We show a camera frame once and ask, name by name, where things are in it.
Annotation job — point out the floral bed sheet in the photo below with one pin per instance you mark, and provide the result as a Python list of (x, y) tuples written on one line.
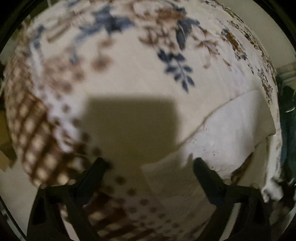
[(130, 82)]

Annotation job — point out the dark green blanket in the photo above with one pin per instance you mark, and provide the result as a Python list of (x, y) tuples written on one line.
[(286, 102)]

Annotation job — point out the white knit sweater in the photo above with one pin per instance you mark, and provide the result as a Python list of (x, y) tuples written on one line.
[(240, 139)]

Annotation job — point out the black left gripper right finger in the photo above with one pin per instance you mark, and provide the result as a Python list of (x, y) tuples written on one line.
[(252, 222)]

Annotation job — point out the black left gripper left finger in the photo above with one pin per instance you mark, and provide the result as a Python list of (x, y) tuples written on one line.
[(45, 222)]

